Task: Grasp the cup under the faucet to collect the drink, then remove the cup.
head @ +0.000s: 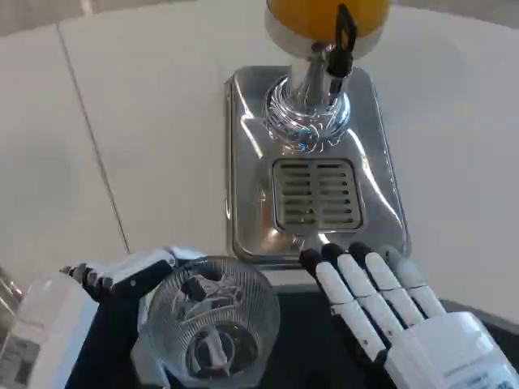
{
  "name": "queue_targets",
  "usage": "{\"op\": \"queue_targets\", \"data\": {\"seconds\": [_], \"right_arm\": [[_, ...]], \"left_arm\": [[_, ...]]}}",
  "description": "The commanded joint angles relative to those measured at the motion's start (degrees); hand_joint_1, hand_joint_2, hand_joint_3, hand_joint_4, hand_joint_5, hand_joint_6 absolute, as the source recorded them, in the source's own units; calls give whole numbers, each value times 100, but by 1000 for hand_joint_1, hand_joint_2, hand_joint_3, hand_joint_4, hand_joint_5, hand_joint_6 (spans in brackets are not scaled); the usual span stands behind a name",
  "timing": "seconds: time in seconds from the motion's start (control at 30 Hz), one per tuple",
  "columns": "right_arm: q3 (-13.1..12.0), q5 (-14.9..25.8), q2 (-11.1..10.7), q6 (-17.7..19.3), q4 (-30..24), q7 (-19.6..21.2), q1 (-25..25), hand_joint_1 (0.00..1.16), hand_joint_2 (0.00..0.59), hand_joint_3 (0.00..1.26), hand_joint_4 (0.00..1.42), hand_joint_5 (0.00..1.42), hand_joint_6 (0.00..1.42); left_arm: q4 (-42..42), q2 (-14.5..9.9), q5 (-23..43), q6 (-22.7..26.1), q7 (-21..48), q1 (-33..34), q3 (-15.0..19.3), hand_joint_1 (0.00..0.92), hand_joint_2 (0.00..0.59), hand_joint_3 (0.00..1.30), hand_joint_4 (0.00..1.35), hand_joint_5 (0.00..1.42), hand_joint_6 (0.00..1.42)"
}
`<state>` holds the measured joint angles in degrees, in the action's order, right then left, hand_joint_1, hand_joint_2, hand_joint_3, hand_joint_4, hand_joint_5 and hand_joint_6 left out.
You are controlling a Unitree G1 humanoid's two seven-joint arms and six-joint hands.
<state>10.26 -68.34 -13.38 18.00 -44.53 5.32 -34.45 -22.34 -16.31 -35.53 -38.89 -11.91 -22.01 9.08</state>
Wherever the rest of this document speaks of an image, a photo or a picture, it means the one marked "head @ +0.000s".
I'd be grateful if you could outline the steel drip tray base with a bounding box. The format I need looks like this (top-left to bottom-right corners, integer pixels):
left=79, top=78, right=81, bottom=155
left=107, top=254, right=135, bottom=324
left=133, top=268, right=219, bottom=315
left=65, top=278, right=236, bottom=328
left=224, top=66, right=412, bottom=271

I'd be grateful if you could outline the orange juice drink dispenser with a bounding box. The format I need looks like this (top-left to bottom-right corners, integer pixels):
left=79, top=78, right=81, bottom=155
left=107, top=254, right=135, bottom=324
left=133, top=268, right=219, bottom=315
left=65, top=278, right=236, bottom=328
left=263, top=0, right=392, bottom=143

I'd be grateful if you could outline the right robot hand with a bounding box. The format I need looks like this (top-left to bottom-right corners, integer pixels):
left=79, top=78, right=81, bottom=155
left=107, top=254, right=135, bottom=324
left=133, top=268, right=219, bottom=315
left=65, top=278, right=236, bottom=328
left=298, top=241, right=519, bottom=389

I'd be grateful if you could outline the slotted steel drain grid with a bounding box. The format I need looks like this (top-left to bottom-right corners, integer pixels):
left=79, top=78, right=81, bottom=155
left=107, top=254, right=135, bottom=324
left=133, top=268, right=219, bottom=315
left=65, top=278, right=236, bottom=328
left=271, top=157, right=365, bottom=232

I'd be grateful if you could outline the black dispenser tap handle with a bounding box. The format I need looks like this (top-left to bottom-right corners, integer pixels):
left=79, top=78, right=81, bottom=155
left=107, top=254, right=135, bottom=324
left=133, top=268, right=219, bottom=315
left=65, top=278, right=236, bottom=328
left=326, top=3, right=357, bottom=79

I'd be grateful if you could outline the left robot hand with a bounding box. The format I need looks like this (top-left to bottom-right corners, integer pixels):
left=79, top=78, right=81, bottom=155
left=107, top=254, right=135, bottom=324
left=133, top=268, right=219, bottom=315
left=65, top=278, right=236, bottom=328
left=59, top=244, right=245, bottom=389

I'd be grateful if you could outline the clear ribbed glass cup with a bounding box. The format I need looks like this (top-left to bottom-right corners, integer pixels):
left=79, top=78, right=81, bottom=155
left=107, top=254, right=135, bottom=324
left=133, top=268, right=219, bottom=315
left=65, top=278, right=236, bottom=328
left=135, top=254, right=282, bottom=388

